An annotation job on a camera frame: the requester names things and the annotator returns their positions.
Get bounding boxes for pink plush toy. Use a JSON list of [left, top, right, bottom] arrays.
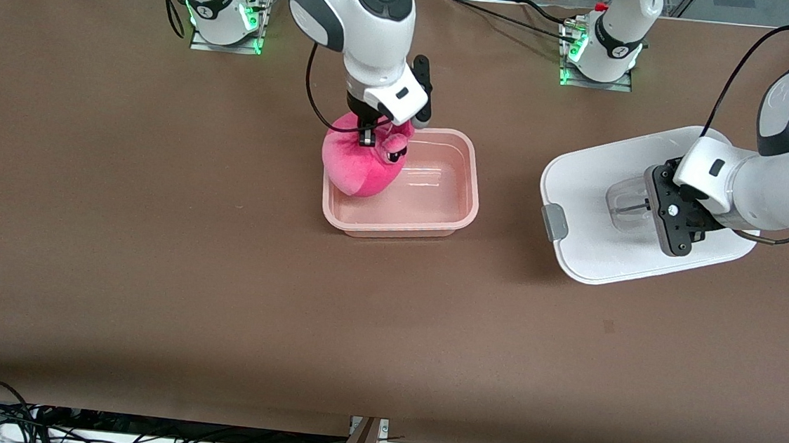
[[319, 109, 418, 202]]

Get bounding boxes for white box lid grey latches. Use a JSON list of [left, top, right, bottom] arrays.
[[533, 114, 769, 298]]

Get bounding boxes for translucent pink plastic box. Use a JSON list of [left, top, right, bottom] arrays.
[[319, 119, 485, 248]]

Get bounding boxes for brown table cover sheet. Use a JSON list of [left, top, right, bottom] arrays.
[[0, 0, 789, 443]]

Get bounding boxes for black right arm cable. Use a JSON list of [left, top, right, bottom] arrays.
[[300, 40, 380, 137]]

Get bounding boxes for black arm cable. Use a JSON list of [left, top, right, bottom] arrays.
[[701, 18, 789, 145], [300, 40, 380, 137]]

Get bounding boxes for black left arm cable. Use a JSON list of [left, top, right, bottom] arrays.
[[701, 18, 789, 145]]

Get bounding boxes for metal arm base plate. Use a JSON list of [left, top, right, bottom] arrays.
[[188, 0, 270, 57], [557, 20, 640, 93]]

